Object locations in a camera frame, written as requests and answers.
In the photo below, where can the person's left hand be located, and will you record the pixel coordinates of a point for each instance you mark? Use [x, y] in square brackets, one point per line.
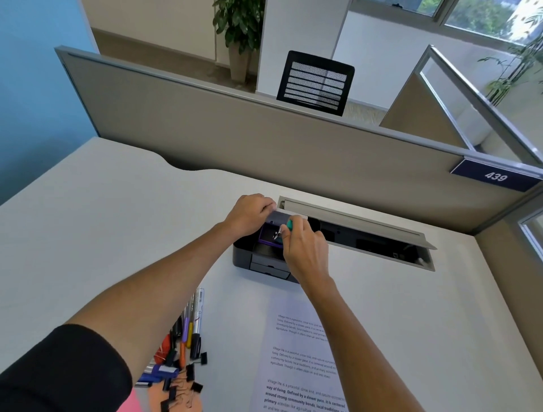
[246, 214]

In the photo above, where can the person's right hand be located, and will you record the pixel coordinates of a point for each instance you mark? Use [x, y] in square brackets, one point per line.
[307, 254]

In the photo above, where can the person's left fingers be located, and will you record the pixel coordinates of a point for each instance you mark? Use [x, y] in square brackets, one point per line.
[266, 203]

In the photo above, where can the person's right thumb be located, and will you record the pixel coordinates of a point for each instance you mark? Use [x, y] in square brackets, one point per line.
[286, 242]

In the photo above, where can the teal binder clip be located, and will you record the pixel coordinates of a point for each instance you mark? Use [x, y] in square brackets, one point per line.
[289, 225]

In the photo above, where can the person's left forearm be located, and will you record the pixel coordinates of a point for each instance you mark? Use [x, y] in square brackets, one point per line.
[161, 293]

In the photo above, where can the person's right forearm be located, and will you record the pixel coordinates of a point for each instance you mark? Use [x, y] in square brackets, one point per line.
[352, 339]

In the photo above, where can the purple box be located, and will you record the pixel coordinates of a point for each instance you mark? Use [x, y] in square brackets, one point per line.
[267, 235]

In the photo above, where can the black desk organizer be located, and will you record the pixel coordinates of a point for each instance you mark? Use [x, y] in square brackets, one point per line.
[261, 261]

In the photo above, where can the grey desk partition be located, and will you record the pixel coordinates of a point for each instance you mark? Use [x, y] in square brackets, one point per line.
[254, 148]

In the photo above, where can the white pen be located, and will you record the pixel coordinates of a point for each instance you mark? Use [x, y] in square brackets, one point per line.
[200, 310]

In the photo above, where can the printed paper sheet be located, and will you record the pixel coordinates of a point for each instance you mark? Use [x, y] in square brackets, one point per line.
[292, 356]

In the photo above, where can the yellow marker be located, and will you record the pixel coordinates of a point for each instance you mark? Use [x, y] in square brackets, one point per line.
[191, 322]

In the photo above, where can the black mesh chair back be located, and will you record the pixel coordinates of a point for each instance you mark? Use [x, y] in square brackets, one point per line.
[316, 82]

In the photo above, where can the purple pen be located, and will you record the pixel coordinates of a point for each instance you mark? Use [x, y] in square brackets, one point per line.
[186, 329]

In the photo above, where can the black marker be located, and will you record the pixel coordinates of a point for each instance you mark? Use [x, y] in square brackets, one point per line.
[196, 346]

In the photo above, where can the orange pen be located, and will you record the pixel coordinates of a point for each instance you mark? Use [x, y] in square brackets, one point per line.
[183, 354]

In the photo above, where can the pile of black binder clips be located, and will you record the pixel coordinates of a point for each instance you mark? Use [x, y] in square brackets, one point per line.
[189, 382]

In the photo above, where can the green potted plant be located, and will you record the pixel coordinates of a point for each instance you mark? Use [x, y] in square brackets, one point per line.
[239, 29]

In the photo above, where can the blue marker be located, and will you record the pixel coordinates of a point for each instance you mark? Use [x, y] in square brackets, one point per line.
[161, 372]

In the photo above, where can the grey side partition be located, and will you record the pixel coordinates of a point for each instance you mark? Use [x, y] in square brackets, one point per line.
[424, 110]

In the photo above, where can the peach paper sheet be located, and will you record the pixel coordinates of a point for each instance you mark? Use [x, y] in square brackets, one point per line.
[150, 399]

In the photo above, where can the blue number plate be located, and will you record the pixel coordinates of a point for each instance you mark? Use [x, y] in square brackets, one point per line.
[494, 175]

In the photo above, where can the glass partition panel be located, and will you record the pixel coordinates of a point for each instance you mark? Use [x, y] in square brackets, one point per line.
[532, 235]

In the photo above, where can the black sleeve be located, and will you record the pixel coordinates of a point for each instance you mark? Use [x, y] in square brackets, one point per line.
[63, 373]

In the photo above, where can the window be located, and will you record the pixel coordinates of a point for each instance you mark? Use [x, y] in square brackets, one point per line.
[479, 15]

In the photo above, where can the thin leafy plant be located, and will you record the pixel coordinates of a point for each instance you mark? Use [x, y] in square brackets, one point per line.
[515, 63]

